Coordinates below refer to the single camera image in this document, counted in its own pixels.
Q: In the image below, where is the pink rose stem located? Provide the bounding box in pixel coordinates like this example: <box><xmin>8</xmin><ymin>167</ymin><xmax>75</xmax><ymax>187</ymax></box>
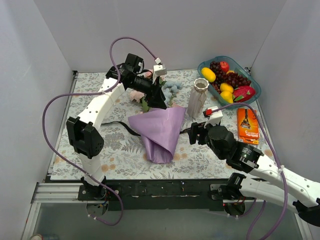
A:
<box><xmin>129</xmin><ymin>90</ymin><xmax>150</xmax><ymax>113</ymax></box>
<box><xmin>144</xmin><ymin>69</ymin><xmax>167</xmax><ymax>86</ymax></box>

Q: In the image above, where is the purple pink wrapping paper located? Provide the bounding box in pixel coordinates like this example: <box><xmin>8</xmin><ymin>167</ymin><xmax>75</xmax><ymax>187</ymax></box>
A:
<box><xmin>128</xmin><ymin>106</ymin><xmax>186</xmax><ymax>164</ymax></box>

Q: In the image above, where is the black gold-lettered ribbon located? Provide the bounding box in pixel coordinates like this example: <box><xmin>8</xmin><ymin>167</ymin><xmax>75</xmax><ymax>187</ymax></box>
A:
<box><xmin>101</xmin><ymin>121</ymin><xmax>141</xmax><ymax>137</ymax></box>

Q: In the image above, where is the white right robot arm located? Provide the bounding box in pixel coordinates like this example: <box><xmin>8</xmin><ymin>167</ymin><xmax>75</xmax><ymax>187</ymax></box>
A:
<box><xmin>187</xmin><ymin>122</ymin><xmax>320</xmax><ymax>227</ymax></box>

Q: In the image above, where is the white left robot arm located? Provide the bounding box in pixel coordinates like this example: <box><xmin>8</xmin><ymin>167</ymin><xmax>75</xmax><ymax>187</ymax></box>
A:
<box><xmin>66</xmin><ymin>53</ymin><xmax>167</xmax><ymax>200</ymax></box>

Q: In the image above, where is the white ribbed ceramic vase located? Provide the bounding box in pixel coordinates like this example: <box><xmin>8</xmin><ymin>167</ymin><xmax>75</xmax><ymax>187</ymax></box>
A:
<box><xmin>187</xmin><ymin>78</ymin><xmax>209</xmax><ymax>119</ymax></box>

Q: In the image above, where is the blue hydrangea stem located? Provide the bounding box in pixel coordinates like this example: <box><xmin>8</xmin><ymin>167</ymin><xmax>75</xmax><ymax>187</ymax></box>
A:
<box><xmin>161</xmin><ymin>80</ymin><xmax>183</xmax><ymax>107</ymax></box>

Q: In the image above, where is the orange razor package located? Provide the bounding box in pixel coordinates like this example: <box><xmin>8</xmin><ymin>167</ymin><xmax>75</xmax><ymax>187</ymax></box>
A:
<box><xmin>237</xmin><ymin>108</ymin><xmax>260</xmax><ymax>145</ymax></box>

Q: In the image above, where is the yellow lemon lower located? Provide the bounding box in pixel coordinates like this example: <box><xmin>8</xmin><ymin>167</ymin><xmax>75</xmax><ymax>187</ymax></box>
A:
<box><xmin>220</xmin><ymin>90</ymin><xmax>234</xmax><ymax>104</ymax></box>

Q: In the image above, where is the yellow lemon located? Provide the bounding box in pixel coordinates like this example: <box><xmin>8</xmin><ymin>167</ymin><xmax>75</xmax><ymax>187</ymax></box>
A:
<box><xmin>220</xmin><ymin>82</ymin><xmax>234</xmax><ymax>93</ymax></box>
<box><xmin>220</xmin><ymin>90</ymin><xmax>234</xmax><ymax>104</ymax></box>

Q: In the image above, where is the yellow lemon upper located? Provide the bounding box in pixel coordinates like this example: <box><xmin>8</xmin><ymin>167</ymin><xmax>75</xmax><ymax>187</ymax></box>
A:
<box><xmin>220</xmin><ymin>82</ymin><xmax>234</xmax><ymax>93</ymax></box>

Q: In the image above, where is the yellow mango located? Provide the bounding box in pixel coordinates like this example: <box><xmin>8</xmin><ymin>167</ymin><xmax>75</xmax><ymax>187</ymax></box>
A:
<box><xmin>201</xmin><ymin>67</ymin><xmax>217</xmax><ymax>83</ymax></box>

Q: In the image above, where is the teal plastic fruit basket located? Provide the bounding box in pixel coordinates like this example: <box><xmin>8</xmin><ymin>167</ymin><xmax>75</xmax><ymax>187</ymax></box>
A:
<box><xmin>197</xmin><ymin>56</ymin><xmax>261</xmax><ymax>106</ymax></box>

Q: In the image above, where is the red dragon fruit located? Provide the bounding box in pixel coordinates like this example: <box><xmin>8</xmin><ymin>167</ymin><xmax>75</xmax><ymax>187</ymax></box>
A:
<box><xmin>233</xmin><ymin>85</ymin><xmax>256</xmax><ymax>103</ymax></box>

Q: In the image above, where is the dark red grape bunch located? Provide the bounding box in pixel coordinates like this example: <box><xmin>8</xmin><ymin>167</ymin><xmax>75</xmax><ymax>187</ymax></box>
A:
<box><xmin>209</xmin><ymin>61</ymin><xmax>252</xmax><ymax>91</ymax></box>

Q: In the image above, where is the red apple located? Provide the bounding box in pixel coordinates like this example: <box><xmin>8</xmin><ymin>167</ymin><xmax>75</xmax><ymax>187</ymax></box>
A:
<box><xmin>219</xmin><ymin>61</ymin><xmax>230</xmax><ymax>73</ymax></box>

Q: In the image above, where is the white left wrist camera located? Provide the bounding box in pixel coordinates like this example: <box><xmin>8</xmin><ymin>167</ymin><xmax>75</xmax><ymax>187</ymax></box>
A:
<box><xmin>152</xmin><ymin>64</ymin><xmax>167</xmax><ymax>85</ymax></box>

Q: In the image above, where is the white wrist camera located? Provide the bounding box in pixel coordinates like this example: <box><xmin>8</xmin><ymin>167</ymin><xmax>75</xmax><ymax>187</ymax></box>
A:
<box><xmin>152</xmin><ymin>64</ymin><xmax>167</xmax><ymax>85</ymax></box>
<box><xmin>203</xmin><ymin>106</ymin><xmax>223</xmax><ymax>129</ymax></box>

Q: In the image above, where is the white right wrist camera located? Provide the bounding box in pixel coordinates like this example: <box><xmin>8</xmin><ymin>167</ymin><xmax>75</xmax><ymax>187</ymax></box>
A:
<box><xmin>203</xmin><ymin>106</ymin><xmax>223</xmax><ymax>129</ymax></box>

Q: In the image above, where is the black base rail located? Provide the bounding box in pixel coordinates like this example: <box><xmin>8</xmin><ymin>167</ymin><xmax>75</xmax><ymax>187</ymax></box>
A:
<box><xmin>77</xmin><ymin>177</ymin><xmax>253</xmax><ymax>211</ymax></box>

